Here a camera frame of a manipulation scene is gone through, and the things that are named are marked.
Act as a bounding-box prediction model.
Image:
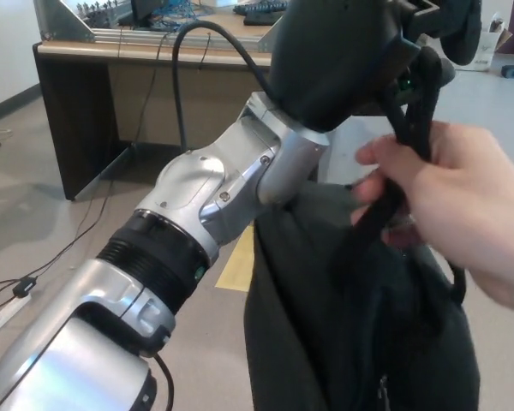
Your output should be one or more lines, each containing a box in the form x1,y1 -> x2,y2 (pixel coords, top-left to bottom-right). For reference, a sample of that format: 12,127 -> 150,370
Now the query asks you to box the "long black power cable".
24,41 -> 166,284

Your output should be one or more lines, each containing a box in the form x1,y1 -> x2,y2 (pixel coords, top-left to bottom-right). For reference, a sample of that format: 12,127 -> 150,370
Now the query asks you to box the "yellow paper sheet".
214,223 -> 256,293

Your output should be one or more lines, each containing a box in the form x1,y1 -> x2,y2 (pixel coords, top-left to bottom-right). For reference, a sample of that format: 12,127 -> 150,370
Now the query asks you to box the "black power adapter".
11,277 -> 39,298

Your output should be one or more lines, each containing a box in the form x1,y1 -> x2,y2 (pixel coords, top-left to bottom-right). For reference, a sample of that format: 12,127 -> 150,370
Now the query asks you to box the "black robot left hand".
266,0 -> 484,134

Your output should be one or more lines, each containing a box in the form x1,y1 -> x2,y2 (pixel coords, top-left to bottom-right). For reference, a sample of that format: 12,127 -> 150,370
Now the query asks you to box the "white power strip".
0,294 -> 33,343

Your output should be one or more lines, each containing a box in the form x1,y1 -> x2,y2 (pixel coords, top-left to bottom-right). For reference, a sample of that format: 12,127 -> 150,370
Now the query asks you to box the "black robot wrist cable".
171,20 -> 272,156

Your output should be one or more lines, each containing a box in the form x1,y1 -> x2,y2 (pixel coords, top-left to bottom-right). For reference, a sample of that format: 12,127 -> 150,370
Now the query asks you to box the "dark brown beige-top desk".
32,0 -> 340,203

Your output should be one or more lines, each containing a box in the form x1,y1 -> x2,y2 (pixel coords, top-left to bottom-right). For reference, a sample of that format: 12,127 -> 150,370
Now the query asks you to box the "person bare hand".
350,120 -> 514,320

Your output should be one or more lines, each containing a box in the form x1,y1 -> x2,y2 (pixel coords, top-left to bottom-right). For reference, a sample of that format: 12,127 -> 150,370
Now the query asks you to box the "black flat rectangular device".
243,11 -> 286,27

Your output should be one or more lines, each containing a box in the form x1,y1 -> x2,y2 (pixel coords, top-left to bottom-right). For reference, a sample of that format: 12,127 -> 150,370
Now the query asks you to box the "black keyboard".
232,0 -> 290,16

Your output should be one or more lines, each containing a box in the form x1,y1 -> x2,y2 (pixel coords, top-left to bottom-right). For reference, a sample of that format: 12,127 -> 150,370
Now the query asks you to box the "open cardboard box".
469,11 -> 514,72

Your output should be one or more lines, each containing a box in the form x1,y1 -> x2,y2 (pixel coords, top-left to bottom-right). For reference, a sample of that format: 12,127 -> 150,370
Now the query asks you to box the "black lunchbag with straps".
243,45 -> 483,411

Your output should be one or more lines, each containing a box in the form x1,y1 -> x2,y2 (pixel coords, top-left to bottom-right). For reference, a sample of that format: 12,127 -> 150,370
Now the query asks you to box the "black monitor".
129,0 -> 173,27

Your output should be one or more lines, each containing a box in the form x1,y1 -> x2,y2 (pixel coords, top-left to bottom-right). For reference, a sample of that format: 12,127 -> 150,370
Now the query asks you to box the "blue cable tangle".
151,0 -> 216,33

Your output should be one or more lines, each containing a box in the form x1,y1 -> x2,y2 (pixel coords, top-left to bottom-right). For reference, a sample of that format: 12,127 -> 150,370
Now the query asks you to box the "short black hanging cable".
198,31 -> 212,72

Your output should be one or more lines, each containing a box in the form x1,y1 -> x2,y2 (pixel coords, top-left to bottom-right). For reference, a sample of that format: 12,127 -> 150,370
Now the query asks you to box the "aluminium extrusion frame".
33,0 -> 284,53

